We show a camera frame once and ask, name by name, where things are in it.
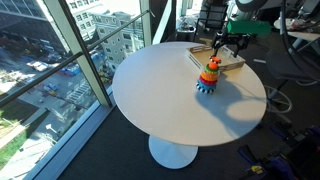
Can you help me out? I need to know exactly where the blue toy ring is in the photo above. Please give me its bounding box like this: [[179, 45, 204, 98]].
[[197, 80, 217, 91]]

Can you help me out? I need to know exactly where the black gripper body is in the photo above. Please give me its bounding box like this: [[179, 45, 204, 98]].
[[213, 31, 250, 47]]

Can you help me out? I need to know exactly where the orange stacking peg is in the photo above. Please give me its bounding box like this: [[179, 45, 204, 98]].
[[209, 57, 221, 70]]

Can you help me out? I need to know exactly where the green toy ring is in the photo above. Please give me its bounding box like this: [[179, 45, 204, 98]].
[[204, 64, 220, 75]]

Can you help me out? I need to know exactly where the robot arm with green cover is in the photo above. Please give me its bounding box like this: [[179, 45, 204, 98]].
[[212, 0, 271, 57]]

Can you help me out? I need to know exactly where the orange toy ring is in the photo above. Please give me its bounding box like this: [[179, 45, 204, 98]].
[[200, 71, 219, 82]]

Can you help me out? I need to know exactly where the red toy ring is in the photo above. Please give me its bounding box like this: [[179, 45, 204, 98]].
[[198, 75, 219, 87]]

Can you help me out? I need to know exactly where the office chair with footring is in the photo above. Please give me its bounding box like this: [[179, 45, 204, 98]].
[[265, 52, 320, 113]]

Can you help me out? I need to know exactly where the black cable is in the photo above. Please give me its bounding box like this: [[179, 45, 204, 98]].
[[279, 0, 320, 83]]

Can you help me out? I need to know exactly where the black white base ring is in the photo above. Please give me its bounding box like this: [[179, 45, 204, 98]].
[[195, 82, 216, 95]]

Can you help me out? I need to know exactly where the black chair in background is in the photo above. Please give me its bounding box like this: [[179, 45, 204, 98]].
[[194, 0, 228, 38]]

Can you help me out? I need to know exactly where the white table pedestal base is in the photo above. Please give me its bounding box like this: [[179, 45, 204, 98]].
[[148, 136, 198, 169]]

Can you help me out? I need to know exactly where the wooden tray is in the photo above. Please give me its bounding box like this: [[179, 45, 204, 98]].
[[186, 45, 245, 72]]

